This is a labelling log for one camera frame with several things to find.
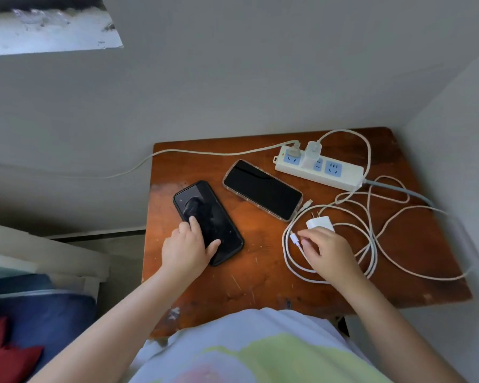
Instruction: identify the long white charging cable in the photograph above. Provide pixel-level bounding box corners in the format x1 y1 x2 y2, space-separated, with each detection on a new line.
295 128 476 282

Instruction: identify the beige plug with cable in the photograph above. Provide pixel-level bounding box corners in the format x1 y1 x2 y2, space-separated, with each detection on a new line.
76 140 303 180

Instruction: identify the blue bedding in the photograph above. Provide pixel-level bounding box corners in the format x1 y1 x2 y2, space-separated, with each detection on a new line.
0 274 98 375

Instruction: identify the black smartphone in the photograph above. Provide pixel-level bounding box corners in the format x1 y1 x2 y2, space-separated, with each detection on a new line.
173 180 245 267

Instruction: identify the white loose charger adapter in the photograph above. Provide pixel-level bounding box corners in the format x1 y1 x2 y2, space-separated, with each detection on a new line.
306 213 335 233

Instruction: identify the white bed frame board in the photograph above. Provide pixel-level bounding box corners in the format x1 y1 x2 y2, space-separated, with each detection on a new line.
0 221 112 304

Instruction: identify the white printed shirt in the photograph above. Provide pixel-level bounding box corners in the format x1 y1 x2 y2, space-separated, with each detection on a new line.
128 308 396 383

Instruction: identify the white plugged charger block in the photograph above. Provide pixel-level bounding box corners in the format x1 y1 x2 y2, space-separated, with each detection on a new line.
304 141 323 161

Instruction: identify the red cloth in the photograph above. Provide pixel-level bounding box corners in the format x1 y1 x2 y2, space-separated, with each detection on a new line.
0 317 44 383

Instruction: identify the concrete window sill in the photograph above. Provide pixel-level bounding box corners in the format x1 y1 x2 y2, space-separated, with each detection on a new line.
0 0 124 57

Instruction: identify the person's right forearm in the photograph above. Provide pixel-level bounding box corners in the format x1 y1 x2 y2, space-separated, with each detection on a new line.
323 271 469 383

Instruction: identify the person's left hand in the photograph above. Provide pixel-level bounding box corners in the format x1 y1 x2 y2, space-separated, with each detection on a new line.
160 217 222 280

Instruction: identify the person's right hand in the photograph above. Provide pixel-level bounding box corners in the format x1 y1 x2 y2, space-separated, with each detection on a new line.
298 226 365 284

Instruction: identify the person's left forearm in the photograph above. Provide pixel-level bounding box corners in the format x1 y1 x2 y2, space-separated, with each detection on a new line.
28 267 202 383

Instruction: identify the smartphone in clear case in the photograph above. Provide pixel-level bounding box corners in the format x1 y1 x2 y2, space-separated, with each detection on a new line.
222 160 303 222

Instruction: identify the grey power strip cord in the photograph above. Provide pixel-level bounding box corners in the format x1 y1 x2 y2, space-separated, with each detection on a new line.
361 179 479 272

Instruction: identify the white power strip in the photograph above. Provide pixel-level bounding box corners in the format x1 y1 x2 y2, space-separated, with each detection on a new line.
274 145 365 193

